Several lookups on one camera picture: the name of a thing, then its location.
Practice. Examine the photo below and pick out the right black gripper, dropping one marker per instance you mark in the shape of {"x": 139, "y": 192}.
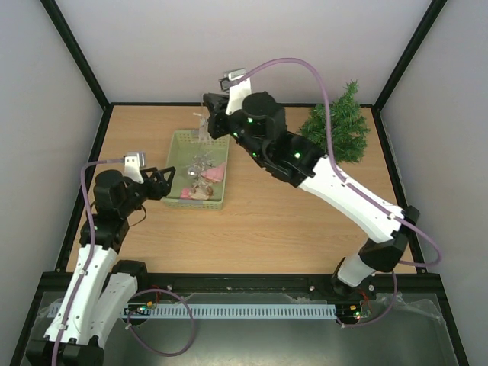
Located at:
{"x": 218, "y": 117}

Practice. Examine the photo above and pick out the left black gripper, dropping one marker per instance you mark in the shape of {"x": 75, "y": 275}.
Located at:
{"x": 164, "y": 189}

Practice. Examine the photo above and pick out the light green plastic basket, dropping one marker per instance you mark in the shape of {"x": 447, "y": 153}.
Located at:
{"x": 181, "y": 151}

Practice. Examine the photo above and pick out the small green christmas tree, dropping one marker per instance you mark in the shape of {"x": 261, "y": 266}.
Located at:
{"x": 348, "y": 126}

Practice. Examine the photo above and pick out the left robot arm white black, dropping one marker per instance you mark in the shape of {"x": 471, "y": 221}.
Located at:
{"x": 100, "y": 284}

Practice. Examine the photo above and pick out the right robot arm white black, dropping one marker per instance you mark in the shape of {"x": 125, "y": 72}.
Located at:
{"x": 258, "y": 124}

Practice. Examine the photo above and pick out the silver star tree topper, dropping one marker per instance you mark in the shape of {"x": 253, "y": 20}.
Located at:
{"x": 202, "y": 161}

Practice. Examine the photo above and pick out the pink heart ornament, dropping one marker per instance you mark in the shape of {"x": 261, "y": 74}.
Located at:
{"x": 186, "y": 194}

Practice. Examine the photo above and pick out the silver disco ball ornament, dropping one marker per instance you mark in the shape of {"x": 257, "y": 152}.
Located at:
{"x": 192, "y": 172}

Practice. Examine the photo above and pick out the pink hat gnome ornament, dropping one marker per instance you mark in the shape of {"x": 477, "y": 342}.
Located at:
{"x": 202, "y": 189}

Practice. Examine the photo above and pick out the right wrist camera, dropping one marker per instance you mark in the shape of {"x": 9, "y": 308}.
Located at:
{"x": 237, "y": 87}

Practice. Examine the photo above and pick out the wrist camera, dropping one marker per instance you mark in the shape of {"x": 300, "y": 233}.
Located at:
{"x": 237, "y": 87}
{"x": 134, "y": 162}

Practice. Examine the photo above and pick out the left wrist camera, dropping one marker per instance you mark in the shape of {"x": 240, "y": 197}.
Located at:
{"x": 134, "y": 162}

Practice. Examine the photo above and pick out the light blue slotted cable duct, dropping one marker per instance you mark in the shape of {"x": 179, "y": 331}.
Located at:
{"x": 239, "y": 311}

